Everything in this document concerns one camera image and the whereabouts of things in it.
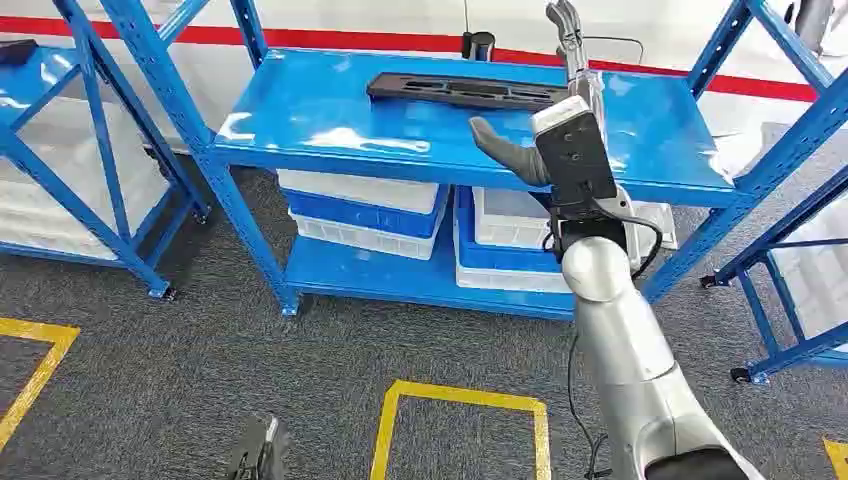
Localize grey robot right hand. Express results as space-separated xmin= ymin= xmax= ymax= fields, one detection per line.
xmin=468 ymin=0 xmax=607 ymax=188

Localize long black plastic panel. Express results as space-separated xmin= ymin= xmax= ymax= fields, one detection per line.
xmin=366 ymin=71 xmax=571 ymax=114

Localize blue plastic crate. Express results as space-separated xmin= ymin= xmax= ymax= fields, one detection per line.
xmin=283 ymin=187 xmax=453 ymax=240
xmin=454 ymin=186 xmax=564 ymax=274

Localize black device with antenna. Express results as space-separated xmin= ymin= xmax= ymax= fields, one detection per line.
xmin=460 ymin=0 xmax=497 ymax=63

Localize blue metal shelf rack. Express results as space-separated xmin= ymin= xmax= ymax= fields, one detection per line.
xmin=99 ymin=0 xmax=848 ymax=323
xmin=0 ymin=0 xmax=213 ymax=301
xmin=698 ymin=165 xmax=848 ymax=387

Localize yellow floor tape square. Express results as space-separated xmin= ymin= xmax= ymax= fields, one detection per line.
xmin=0 ymin=316 xmax=81 ymax=453
xmin=823 ymin=437 xmax=848 ymax=480
xmin=369 ymin=379 xmax=552 ymax=480

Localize stacked white plastic crates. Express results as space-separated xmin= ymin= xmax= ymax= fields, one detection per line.
xmin=0 ymin=99 xmax=172 ymax=261
xmin=771 ymin=198 xmax=848 ymax=346

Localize flat black object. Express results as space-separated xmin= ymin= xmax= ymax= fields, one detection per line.
xmin=0 ymin=38 xmax=39 ymax=66

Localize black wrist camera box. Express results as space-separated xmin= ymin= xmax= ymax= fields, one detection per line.
xmin=531 ymin=95 xmax=621 ymax=208

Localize thin grey cable loop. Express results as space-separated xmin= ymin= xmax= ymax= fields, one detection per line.
xmin=582 ymin=34 xmax=645 ymax=66

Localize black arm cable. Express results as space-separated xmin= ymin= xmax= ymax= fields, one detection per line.
xmin=541 ymin=198 xmax=665 ymax=480

